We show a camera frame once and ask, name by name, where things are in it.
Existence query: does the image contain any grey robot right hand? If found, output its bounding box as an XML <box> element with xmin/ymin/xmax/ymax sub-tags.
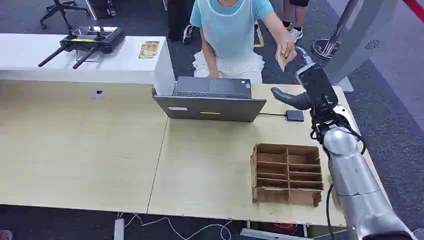
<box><xmin>270</xmin><ymin>46</ymin><xmax>339</xmax><ymax>112</ymax></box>

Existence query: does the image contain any tan card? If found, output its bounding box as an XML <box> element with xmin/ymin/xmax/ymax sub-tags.
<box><xmin>275</xmin><ymin>43</ymin><xmax>298</xmax><ymax>72</ymax></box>

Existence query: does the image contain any black usb hub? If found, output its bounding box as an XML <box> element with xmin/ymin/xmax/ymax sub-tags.
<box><xmin>285</xmin><ymin>109</ymin><xmax>305</xmax><ymax>122</ymax></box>

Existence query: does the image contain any grey kiosk stand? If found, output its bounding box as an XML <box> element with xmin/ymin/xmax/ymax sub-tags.
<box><xmin>322</xmin><ymin>0</ymin><xmax>398</xmax><ymax>94</ymax></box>

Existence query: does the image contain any person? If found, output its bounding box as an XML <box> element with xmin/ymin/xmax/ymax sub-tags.
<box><xmin>189</xmin><ymin>0</ymin><xmax>297</xmax><ymax>84</ymax></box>
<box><xmin>281</xmin><ymin>0</ymin><xmax>311</xmax><ymax>44</ymax></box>
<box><xmin>166</xmin><ymin>0</ymin><xmax>196</xmax><ymax>45</ymax></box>

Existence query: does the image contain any wooden card box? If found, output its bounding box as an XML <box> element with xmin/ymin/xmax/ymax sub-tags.
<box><xmin>250</xmin><ymin>143</ymin><xmax>325</xmax><ymax>208</ymax></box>

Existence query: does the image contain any grey laptop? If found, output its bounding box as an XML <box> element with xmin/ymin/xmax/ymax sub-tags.
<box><xmin>152</xmin><ymin>76</ymin><xmax>268</xmax><ymax>123</ymax></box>

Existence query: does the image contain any red barrier belt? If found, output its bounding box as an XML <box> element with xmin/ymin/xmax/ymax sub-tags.
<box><xmin>402</xmin><ymin>0</ymin><xmax>424</xmax><ymax>24</ymax></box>

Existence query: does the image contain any red object under desk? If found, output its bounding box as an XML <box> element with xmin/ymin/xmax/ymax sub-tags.
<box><xmin>268</xmin><ymin>223</ymin><xmax>299</xmax><ymax>236</ymax></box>

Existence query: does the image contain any white counter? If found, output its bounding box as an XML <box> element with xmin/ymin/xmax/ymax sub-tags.
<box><xmin>0</xmin><ymin>33</ymin><xmax>176</xmax><ymax>97</ymax></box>

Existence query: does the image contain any black remote controller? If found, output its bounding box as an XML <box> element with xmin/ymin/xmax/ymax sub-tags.
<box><xmin>38</xmin><ymin>26</ymin><xmax>126</xmax><ymax>70</ymax></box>

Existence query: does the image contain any black computer tower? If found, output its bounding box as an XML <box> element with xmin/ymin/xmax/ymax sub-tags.
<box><xmin>84</xmin><ymin>0</ymin><xmax>117</xmax><ymax>21</ymax></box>

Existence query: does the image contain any white power strip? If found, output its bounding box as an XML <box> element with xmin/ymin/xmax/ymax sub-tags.
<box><xmin>113</xmin><ymin>218</ymin><xmax>126</xmax><ymax>240</ymax></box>

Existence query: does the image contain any black office chair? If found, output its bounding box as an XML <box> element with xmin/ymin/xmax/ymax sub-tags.
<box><xmin>39</xmin><ymin>0</ymin><xmax>91</xmax><ymax>31</ymax></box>

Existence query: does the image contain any chrome stanchion post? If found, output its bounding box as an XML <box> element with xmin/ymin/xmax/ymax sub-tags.
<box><xmin>311</xmin><ymin>0</ymin><xmax>360</xmax><ymax>62</ymax></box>

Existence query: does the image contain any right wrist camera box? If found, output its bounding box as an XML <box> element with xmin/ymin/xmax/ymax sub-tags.
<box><xmin>332</xmin><ymin>104</ymin><xmax>362</xmax><ymax>137</ymax></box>

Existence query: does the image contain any metal desk frame bar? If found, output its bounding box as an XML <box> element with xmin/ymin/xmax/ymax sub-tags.
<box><xmin>240</xmin><ymin>228</ymin><xmax>314</xmax><ymax>240</ymax></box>

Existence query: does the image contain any white floor cable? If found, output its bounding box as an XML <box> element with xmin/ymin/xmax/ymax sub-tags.
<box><xmin>117</xmin><ymin>211</ymin><xmax>233</xmax><ymax>240</ymax></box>

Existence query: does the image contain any wire controller stand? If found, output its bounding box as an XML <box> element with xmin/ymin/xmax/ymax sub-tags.
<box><xmin>74</xmin><ymin>49</ymin><xmax>100</xmax><ymax>64</ymax></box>

